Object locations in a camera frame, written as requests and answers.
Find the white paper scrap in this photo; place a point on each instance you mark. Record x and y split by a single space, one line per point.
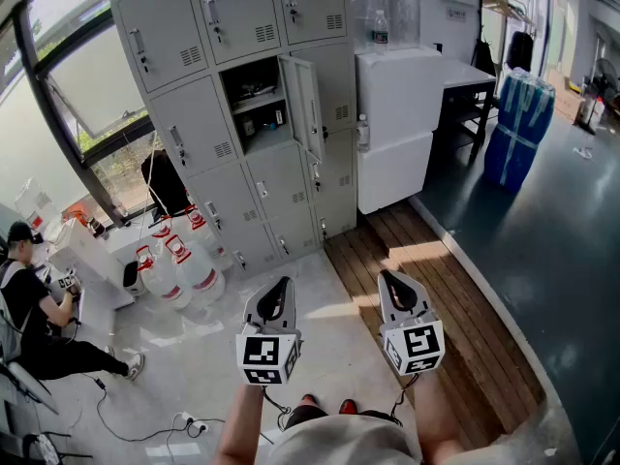
582 153

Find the small black white appliance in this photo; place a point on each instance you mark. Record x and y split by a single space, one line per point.
132 279

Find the black device on shelf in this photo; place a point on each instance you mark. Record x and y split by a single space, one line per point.
252 90

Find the person's black shorts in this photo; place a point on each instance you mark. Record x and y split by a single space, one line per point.
300 414

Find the blue wrapped bottle bundle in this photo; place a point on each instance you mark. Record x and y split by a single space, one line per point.
520 129

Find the person's right forearm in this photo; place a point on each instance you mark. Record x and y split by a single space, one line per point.
436 419

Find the wooden slat platform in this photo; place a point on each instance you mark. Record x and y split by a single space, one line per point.
460 337

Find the person's left forearm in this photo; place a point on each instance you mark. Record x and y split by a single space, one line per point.
237 429

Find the person's red right shoe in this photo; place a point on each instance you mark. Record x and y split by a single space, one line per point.
348 406

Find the orange bag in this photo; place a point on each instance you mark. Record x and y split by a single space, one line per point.
76 212

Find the black hanging bag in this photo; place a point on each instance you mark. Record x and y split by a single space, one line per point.
520 51

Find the person's red left shoe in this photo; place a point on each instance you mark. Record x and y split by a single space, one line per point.
309 399

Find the grey metal locker cabinet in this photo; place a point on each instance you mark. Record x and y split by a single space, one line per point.
194 124

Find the person's red shoe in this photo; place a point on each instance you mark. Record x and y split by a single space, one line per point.
348 406
309 399

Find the large clear water jug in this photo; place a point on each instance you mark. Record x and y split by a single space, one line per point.
36 201

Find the black window frame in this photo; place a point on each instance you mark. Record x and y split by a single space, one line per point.
102 192

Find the dark flask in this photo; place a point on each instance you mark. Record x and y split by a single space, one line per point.
97 227

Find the clear bottle with green label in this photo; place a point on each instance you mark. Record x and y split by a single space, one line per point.
381 34

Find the black standing fan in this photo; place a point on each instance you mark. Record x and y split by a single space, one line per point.
606 78

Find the white desk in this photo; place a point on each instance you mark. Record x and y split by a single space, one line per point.
92 259

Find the white power strip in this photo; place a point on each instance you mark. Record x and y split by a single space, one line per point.
194 422

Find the white plastic bottle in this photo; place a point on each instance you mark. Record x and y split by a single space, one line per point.
598 110

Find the grey metal locker door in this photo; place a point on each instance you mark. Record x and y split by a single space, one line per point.
302 109

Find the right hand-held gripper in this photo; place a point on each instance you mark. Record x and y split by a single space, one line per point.
416 344

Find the black chair back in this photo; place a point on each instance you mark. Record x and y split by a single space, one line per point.
167 184

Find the person's grey shirt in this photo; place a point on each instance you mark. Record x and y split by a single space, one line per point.
344 443

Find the grey table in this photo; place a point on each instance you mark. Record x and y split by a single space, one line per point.
465 73

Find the black clothes rack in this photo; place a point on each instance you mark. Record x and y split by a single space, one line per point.
504 5

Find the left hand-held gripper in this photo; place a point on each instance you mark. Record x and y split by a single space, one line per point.
261 351

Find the small clear water bottle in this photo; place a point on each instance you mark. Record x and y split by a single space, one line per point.
363 133

